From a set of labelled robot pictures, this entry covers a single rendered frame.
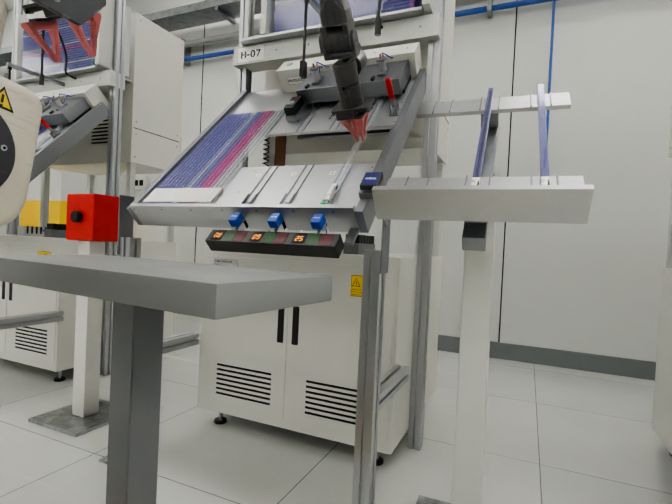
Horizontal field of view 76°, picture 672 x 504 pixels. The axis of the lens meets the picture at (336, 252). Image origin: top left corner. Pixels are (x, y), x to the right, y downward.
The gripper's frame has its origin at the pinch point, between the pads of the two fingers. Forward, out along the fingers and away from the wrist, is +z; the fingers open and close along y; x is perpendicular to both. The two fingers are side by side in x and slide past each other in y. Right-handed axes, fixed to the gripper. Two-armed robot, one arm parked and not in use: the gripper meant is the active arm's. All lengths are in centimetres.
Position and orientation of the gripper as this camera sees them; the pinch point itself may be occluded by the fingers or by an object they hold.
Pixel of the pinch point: (360, 137)
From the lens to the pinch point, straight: 119.5
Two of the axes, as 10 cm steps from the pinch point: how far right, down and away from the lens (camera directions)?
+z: 2.4, 7.7, 5.9
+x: -3.3, 6.4, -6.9
